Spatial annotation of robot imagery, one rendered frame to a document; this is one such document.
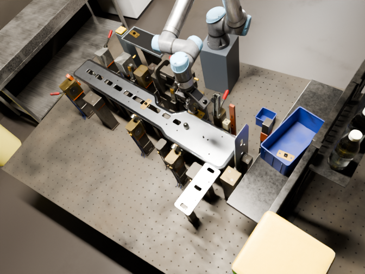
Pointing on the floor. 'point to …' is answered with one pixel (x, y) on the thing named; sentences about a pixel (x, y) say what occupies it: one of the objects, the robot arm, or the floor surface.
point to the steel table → (13, 48)
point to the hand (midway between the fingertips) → (196, 111)
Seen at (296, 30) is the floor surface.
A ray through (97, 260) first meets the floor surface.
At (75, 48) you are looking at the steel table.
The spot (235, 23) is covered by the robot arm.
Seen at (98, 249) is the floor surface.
